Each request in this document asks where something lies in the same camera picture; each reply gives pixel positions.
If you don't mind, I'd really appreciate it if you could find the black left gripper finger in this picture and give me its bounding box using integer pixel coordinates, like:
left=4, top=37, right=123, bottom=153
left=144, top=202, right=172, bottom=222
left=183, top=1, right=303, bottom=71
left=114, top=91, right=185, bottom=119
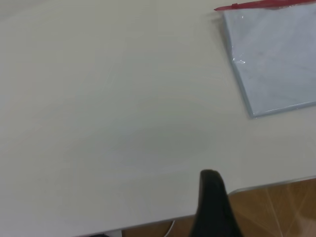
left=189, top=169, right=248, bottom=237

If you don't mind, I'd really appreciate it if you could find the clear zipper bag red strip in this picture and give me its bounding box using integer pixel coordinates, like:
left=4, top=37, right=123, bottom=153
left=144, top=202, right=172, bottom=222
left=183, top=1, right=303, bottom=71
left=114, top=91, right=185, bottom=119
left=213, top=0, right=316, bottom=120

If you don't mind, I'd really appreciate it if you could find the white cable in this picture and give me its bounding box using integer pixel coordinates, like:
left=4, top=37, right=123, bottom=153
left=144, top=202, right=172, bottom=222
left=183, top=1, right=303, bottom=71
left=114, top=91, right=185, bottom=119
left=161, top=219, right=176, bottom=235

